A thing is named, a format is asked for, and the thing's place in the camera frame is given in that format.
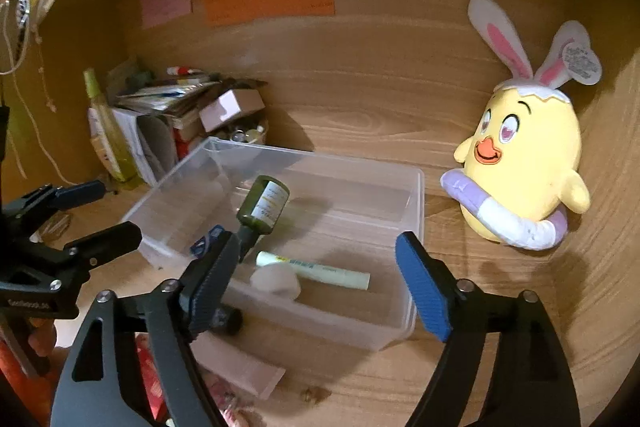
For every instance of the folded white papers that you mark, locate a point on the folded white papers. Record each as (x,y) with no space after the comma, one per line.
(145,147)

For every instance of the yellow chick plush toy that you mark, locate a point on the yellow chick plush toy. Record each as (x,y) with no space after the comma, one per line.
(525,147)

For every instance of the pink paper note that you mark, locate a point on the pink paper note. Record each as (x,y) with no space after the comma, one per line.
(166,1)

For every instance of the stack of books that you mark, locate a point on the stack of books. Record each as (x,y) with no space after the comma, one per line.
(160,94)

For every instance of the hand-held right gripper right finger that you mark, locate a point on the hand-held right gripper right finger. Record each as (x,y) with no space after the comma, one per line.
(422,292)

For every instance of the small white cardboard box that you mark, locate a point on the small white cardboard box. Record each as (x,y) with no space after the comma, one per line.
(225,107)

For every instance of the person's left hand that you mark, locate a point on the person's left hand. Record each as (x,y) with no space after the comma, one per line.
(42,341)

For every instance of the white cotton roll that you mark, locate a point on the white cotton roll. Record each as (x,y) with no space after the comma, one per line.
(272,281)

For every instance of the red and white marker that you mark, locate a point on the red and white marker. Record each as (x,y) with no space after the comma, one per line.
(185,71)

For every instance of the pale green tube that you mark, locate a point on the pale green tube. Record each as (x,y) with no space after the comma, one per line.
(325,274)

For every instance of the white squeeze tube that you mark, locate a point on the white squeeze tube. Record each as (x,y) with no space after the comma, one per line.
(245,369)

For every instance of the black cap cosmetic bottle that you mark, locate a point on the black cap cosmetic bottle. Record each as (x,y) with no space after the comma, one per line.
(231,321)

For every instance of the red packet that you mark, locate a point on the red packet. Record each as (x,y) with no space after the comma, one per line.
(150,382)

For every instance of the dark green bottle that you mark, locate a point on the dark green bottle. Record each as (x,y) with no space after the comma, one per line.
(262,207)

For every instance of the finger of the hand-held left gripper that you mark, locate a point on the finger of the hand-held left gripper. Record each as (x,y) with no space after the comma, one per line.
(80,194)
(105,242)

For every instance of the pink snack packet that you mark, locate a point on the pink snack packet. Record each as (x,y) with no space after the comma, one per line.
(227,404)

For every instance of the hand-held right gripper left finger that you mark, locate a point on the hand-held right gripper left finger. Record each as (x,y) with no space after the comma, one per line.
(205,292)

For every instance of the clear plastic storage container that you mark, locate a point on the clear plastic storage container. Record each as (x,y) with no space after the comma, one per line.
(350,207)

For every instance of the red book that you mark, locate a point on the red book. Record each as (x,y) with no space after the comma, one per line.
(186,142)

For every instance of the person's left forearm orange sleeve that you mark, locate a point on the person's left forearm orange sleeve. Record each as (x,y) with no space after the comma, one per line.
(17,387)

